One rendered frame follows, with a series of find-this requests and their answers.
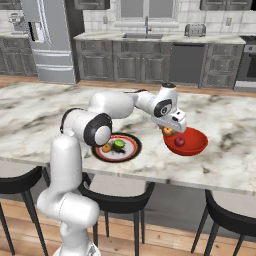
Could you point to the grey narrow cupboard run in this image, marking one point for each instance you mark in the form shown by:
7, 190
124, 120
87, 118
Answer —
222, 65

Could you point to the red apple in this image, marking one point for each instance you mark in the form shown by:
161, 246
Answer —
179, 142

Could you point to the red bowl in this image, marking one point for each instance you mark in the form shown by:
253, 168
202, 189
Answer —
191, 145

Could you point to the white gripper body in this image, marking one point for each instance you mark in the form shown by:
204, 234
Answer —
173, 125

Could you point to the grey stand mixer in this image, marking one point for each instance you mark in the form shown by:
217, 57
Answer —
17, 22

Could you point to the grey sink cupboards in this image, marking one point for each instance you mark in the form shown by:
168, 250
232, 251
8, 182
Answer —
126, 61

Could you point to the wall socket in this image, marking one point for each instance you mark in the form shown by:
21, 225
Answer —
228, 21
105, 20

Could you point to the small orange fruit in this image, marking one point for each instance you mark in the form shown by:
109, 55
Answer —
106, 148

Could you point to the green lime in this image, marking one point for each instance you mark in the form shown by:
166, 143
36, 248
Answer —
119, 144

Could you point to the dark grey dishwasher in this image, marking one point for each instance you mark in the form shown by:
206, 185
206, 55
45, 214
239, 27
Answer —
187, 65

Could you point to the steel sink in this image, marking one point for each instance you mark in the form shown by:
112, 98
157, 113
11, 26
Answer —
142, 35

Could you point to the black bar stool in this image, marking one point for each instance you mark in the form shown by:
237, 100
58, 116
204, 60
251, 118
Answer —
123, 200
16, 185
230, 218

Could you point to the patterned round plate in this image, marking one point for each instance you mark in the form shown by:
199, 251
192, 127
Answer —
131, 148

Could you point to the steel oven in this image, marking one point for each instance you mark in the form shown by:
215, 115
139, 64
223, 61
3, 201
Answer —
247, 65

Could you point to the steel tap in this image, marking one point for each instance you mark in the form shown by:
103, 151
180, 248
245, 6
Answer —
146, 25

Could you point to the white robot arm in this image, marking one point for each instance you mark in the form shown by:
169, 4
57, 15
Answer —
66, 200

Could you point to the white framed window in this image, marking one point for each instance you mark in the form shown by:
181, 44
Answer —
146, 10

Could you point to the grey base cupboards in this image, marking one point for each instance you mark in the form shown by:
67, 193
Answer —
16, 56

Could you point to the silver toaster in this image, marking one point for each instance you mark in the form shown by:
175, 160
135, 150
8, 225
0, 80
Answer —
195, 30

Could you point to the dark wall cupboard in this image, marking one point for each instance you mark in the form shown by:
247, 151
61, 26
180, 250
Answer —
91, 4
10, 4
226, 4

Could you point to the silver fridge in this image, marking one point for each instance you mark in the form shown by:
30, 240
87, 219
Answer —
55, 50

